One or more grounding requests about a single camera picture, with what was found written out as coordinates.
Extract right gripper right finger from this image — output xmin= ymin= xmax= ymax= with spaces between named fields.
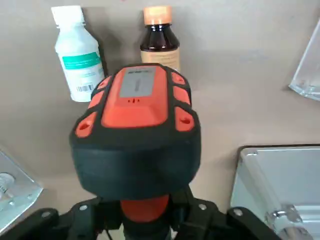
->
xmin=171 ymin=187 xmax=313 ymax=240

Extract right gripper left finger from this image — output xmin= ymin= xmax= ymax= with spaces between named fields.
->
xmin=0 ymin=196 xmax=126 ymax=240

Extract black orange barcode scanner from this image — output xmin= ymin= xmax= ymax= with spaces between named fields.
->
xmin=69 ymin=63 xmax=202 ymax=240

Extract white medicine bottle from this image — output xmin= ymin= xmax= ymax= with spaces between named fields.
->
xmin=51 ymin=5 xmax=106 ymax=103

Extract brown medicine bottle orange cap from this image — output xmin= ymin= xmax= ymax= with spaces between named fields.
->
xmin=139 ymin=6 xmax=181 ymax=72

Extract clear acrylic stepped shelf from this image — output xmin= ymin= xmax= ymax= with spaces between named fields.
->
xmin=0 ymin=143 xmax=45 ymax=237

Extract silver aluminium case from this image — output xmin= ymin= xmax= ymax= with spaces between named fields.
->
xmin=229 ymin=144 xmax=320 ymax=240

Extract clear acrylic divided tray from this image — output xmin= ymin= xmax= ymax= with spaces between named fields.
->
xmin=288 ymin=17 xmax=320 ymax=102

